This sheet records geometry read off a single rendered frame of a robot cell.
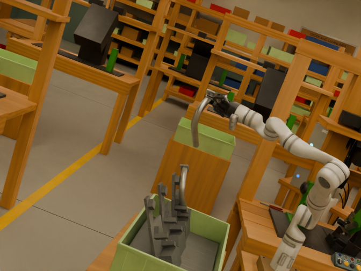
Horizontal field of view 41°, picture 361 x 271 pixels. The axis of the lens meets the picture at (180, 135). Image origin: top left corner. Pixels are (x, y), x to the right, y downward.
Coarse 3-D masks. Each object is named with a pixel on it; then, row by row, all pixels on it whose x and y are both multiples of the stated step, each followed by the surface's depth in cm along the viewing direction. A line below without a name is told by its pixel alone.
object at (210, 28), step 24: (192, 24) 980; (216, 24) 938; (264, 24) 926; (240, 48) 930; (264, 48) 932; (336, 48) 914; (240, 72) 940; (264, 72) 940; (312, 72) 925; (168, 96) 1019; (192, 96) 977; (312, 96) 935
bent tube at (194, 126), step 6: (210, 90) 211; (204, 102) 209; (198, 108) 208; (204, 108) 209; (198, 114) 208; (192, 120) 209; (198, 120) 209; (192, 126) 211; (192, 132) 214; (192, 138) 219; (198, 138) 220; (198, 144) 223
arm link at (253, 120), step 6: (252, 114) 201; (258, 114) 202; (246, 120) 202; (252, 120) 201; (258, 120) 200; (252, 126) 202; (258, 126) 202; (264, 126) 204; (258, 132) 202; (264, 132) 201; (264, 138) 202; (270, 138) 200; (276, 138) 200
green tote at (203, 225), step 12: (156, 204) 243; (144, 216) 229; (156, 216) 245; (192, 216) 241; (204, 216) 240; (132, 228) 202; (192, 228) 243; (204, 228) 241; (216, 228) 240; (228, 228) 234; (120, 240) 187; (216, 240) 242; (120, 252) 185; (132, 252) 184; (216, 252) 240; (120, 264) 186; (132, 264) 185; (144, 264) 184; (156, 264) 184; (168, 264) 182; (216, 264) 210
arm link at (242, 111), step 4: (240, 104) 205; (240, 108) 203; (244, 108) 203; (248, 108) 204; (236, 112) 203; (240, 112) 202; (244, 112) 202; (232, 116) 200; (236, 116) 202; (240, 116) 203; (244, 116) 202; (232, 120) 200; (236, 120) 204; (240, 120) 204; (232, 124) 202; (232, 128) 205
